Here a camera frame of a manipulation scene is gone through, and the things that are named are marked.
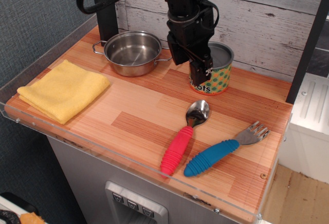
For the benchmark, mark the black frame post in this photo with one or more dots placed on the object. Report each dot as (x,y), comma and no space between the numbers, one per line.
(308,51)
(107,22)

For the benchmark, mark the orange object at corner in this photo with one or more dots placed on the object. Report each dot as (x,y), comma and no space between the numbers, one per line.
(31,218)

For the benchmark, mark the stainless steel pot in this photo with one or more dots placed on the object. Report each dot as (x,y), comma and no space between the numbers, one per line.
(132,53)

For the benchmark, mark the white toy sink unit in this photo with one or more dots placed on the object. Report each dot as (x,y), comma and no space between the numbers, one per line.
(305,145)

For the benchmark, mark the black left frame post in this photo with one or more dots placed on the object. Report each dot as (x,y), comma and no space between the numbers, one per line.
(107,22)

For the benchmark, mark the silver dispenser button panel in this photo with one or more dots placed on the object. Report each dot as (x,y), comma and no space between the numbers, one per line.
(130,207)

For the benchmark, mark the peas and carrots can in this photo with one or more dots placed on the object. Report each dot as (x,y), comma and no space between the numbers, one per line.
(222,56)

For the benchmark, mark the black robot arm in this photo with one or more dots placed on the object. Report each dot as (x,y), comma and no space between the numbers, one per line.
(184,8)

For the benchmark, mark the red handled spoon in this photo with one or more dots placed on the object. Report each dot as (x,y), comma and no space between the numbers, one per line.
(196,114)

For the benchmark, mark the blue handled fork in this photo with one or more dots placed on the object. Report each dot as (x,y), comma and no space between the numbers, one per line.
(210,156)

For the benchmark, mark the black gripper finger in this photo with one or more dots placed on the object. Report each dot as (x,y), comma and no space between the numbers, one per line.
(201,70)
(178,52)

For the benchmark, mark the black right frame post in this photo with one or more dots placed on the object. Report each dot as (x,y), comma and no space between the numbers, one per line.
(308,51)

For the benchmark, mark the grey toy fridge cabinet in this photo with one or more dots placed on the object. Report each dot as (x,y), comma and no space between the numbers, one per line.
(87,176)

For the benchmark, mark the yellow folded cloth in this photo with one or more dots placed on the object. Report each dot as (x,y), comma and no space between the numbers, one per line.
(64,91)

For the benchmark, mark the clear acrylic guard rail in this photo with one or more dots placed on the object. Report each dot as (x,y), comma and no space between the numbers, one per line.
(133,122)

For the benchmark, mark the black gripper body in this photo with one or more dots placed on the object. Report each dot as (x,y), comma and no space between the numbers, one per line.
(194,30)

